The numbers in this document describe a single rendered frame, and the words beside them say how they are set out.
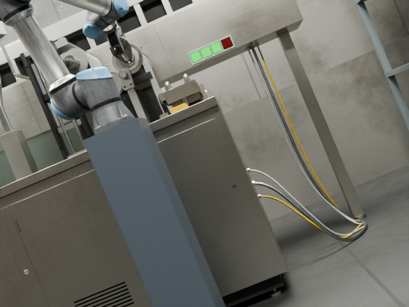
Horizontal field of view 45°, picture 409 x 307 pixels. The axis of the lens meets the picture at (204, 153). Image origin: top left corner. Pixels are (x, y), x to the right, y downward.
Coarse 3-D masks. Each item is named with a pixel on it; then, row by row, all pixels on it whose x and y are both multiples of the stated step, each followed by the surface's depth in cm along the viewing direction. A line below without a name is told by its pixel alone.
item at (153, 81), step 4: (144, 64) 241; (144, 68) 238; (148, 68) 248; (152, 72) 258; (152, 80) 245; (152, 84) 239; (156, 84) 256; (156, 88) 248; (156, 92) 243; (160, 92) 257; (156, 96) 239
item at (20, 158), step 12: (0, 84) 254; (0, 96) 253; (0, 108) 253; (0, 120) 253; (12, 132) 250; (12, 144) 250; (24, 144) 255; (12, 156) 250; (24, 156) 250; (12, 168) 251; (24, 168) 250; (36, 168) 257
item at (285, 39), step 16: (288, 32) 280; (288, 48) 281; (304, 80) 281; (304, 96) 281; (320, 112) 281; (320, 128) 281; (336, 160) 281; (336, 176) 285; (352, 192) 281; (352, 208) 282
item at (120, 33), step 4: (116, 24) 220; (116, 28) 227; (120, 28) 227; (104, 32) 219; (108, 32) 218; (120, 32) 225; (120, 36) 224; (124, 36) 229; (120, 40) 224; (124, 40) 224; (124, 44) 226
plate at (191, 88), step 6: (186, 84) 233; (192, 84) 233; (174, 90) 233; (180, 90) 233; (186, 90) 233; (192, 90) 233; (198, 90) 233; (168, 96) 234; (174, 96) 233; (180, 96) 233; (186, 96) 233; (168, 102) 234; (174, 102) 237
